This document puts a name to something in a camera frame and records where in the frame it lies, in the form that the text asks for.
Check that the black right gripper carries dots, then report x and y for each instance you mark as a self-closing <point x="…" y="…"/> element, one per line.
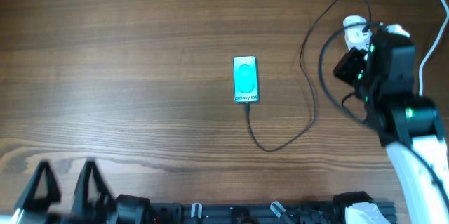
<point x="351" y="68"/>

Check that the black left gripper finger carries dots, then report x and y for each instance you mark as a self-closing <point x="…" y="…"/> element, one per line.
<point x="41" y="191"/>
<point x="92" y="197"/>

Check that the teal screen smartphone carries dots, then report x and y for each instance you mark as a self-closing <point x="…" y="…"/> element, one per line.
<point x="246" y="89"/>

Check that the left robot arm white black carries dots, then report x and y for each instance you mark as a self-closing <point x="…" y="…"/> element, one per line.
<point x="129" y="209"/>

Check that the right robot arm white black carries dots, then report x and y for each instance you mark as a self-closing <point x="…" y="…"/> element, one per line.
<point x="409" y="125"/>

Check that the white charger plug adapter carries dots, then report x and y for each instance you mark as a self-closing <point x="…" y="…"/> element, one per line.
<point x="356" y="38"/>

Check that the white power strip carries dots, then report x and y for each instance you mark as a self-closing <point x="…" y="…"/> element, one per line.
<point x="353" y="19"/>

